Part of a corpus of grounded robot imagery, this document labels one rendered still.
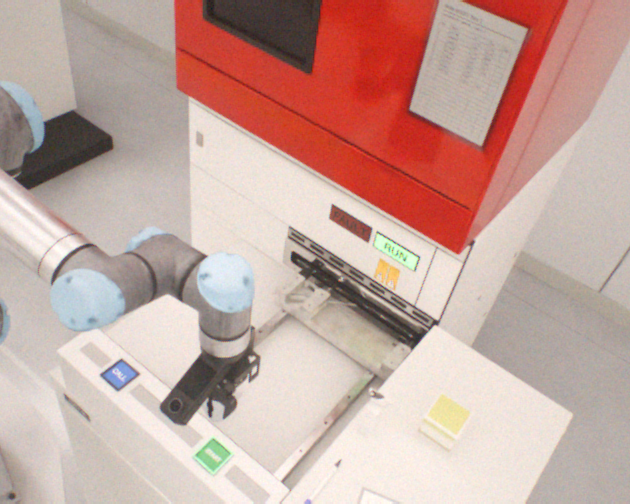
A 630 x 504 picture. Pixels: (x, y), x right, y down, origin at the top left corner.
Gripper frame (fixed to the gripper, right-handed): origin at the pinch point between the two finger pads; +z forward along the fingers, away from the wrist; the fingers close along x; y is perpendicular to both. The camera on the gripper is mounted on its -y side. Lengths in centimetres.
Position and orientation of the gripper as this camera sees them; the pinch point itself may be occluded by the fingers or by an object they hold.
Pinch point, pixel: (211, 417)
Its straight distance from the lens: 111.0
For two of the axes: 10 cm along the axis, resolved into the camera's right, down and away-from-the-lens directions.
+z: -1.3, 7.0, 7.1
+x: -7.8, -5.1, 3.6
